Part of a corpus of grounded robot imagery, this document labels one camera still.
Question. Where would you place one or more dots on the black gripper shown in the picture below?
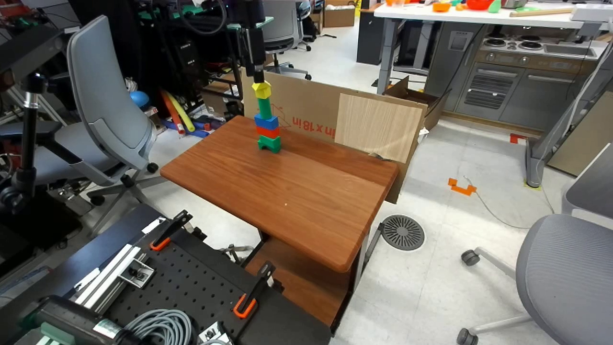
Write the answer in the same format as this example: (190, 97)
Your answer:
(257, 57)

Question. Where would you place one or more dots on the yellow block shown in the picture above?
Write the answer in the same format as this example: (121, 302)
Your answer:
(261, 91)

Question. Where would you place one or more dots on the green cylinder block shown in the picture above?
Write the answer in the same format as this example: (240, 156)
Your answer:
(265, 108)

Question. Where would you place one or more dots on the blue block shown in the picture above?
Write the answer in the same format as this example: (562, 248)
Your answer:
(267, 122)

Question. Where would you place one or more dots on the red block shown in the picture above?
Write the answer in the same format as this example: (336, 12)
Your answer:
(269, 133)

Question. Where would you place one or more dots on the green bridge block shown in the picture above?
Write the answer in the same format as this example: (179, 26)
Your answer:
(269, 145)

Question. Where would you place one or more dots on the brown cardboard box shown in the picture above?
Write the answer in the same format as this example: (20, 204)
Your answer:
(299, 108)

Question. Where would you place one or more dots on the yellow stick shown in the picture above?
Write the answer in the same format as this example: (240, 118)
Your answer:
(182, 112)

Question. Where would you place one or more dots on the blue ball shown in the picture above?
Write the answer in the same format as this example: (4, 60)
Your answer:
(140, 101)

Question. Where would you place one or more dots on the grey office chair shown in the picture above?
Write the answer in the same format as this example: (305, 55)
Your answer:
(106, 89)
(566, 275)

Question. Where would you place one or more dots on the orange bowl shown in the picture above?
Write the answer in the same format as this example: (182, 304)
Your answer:
(441, 7)

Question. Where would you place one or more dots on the wooden table base board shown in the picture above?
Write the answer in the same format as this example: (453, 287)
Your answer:
(299, 285)

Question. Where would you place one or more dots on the round black floor disc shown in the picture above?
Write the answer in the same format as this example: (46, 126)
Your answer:
(403, 233)

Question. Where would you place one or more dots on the white work table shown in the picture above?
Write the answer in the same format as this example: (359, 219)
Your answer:
(472, 16)

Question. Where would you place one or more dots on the black perforated mounting board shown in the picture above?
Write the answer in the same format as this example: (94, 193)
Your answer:
(192, 288)

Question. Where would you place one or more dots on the grey drawer cabinet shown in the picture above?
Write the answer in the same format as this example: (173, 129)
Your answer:
(518, 83)

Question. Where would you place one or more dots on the grey metal desk leg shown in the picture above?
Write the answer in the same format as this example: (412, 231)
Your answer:
(556, 137)

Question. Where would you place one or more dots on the orange floor bracket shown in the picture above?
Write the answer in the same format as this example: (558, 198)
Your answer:
(460, 187)

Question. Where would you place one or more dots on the aluminium rail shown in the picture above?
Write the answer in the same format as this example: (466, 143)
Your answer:
(108, 275)

